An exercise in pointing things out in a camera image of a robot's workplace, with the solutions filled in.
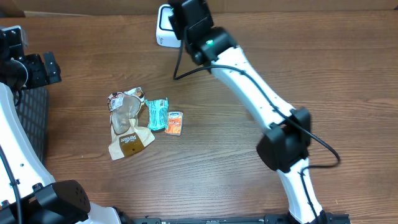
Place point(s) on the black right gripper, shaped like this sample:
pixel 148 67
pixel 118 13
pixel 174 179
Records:
pixel 204 11

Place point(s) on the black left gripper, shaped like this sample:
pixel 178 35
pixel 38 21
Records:
pixel 41 77

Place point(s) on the teal snack pack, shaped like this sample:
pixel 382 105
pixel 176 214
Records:
pixel 158 111

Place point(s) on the orange tissue pack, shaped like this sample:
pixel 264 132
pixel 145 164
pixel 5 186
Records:
pixel 174 123

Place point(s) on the brown paper pastry bag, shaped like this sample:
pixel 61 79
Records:
pixel 127 137

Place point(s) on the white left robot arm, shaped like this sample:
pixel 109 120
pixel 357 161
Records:
pixel 29 192

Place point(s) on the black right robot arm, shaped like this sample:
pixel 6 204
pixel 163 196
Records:
pixel 284 146

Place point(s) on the white barcode scanner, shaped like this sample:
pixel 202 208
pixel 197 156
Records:
pixel 165 35

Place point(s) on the dark mesh basket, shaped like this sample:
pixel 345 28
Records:
pixel 32 108

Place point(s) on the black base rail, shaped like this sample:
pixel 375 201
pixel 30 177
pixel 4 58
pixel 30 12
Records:
pixel 325 218

